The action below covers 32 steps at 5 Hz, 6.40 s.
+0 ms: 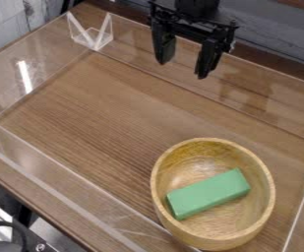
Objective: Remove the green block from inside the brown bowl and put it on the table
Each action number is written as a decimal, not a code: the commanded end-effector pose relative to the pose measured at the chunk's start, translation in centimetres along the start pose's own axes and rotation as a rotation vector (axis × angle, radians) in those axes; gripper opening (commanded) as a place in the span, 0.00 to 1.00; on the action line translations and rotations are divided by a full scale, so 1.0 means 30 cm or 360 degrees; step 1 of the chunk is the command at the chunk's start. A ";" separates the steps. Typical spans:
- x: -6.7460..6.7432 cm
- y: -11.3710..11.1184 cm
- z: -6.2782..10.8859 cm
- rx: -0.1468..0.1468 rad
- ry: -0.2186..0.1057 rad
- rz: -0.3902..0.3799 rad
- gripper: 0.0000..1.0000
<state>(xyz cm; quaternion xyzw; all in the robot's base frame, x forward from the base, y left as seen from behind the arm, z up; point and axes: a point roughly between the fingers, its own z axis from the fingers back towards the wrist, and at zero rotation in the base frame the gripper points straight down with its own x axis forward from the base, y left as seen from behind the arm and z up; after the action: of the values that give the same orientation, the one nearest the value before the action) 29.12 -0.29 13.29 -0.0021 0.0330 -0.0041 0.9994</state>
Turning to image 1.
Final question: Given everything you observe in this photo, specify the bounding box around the clear acrylic corner bracket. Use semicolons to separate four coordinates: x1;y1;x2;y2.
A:
66;12;114;51

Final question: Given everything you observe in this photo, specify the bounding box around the clear acrylic tray wall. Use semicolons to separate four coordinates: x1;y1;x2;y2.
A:
0;126;198;252

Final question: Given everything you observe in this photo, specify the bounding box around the green rectangular block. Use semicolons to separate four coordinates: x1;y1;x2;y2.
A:
166;168;252;221

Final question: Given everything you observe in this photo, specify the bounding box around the light wooden bowl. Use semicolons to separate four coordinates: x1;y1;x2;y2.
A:
150;138;276;251

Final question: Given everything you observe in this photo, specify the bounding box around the black cable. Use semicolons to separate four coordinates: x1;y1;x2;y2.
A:
0;220;31;252

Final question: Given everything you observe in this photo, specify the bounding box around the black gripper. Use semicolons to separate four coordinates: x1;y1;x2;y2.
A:
149;0;238;80

